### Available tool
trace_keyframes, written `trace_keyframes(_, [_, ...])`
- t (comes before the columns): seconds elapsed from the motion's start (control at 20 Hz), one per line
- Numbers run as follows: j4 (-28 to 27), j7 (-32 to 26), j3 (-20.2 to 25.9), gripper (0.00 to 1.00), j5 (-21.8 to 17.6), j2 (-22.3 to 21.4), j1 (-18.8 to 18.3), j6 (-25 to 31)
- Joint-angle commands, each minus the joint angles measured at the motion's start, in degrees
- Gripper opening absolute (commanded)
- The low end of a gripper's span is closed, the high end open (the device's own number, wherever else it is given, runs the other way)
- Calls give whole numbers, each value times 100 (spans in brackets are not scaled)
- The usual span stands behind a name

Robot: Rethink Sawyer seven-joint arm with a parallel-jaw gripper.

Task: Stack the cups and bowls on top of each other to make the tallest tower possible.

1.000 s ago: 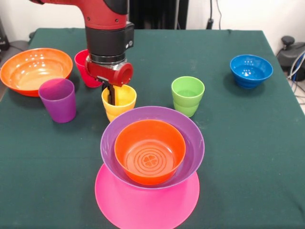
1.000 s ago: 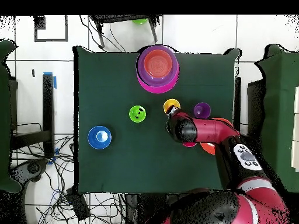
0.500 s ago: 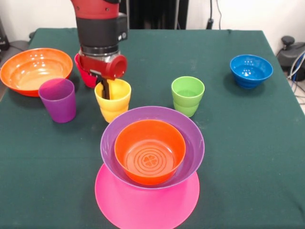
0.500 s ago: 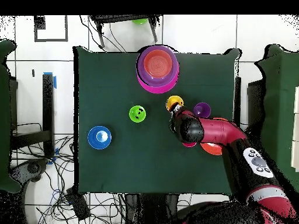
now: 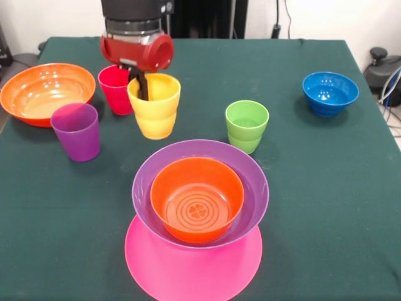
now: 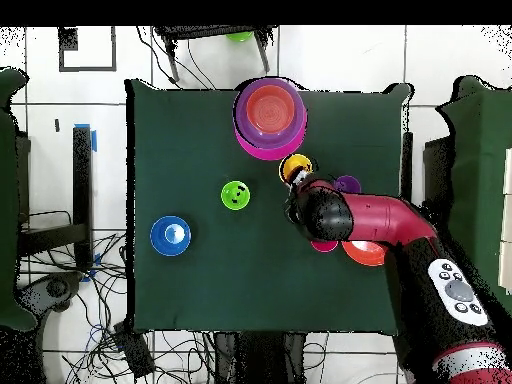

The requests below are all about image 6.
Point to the large orange bowl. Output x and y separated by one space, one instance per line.
366 254

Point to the dark green tablecloth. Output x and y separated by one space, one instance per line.
180 132

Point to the black pedestal foot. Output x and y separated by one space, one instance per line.
56 288

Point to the blue bowl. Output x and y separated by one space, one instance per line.
170 236

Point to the pink bowl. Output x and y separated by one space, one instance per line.
260 152

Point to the green bowl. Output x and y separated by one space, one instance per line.
240 36

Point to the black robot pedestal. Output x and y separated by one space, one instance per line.
260 360

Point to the yellow cup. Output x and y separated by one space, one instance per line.
296 163

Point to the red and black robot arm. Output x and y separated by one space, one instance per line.
380 218

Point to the purple cup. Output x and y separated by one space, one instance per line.
348 183

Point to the green side table cloth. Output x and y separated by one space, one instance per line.
8 200
480 160

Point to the black cross beam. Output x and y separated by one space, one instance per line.
52 239

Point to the red cup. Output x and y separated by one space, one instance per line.
324 246

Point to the black metal stool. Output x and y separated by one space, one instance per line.
192 31

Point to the black power brick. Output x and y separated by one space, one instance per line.
134 352

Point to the black upright post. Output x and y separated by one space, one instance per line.
82 180

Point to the green cup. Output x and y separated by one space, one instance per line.
235 195

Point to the small orange bowl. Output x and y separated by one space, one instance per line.
271 110

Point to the blue tape strip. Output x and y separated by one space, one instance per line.
94 142

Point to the white boxes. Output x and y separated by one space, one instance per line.
506 220

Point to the purple bowl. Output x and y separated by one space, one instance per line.
240 116

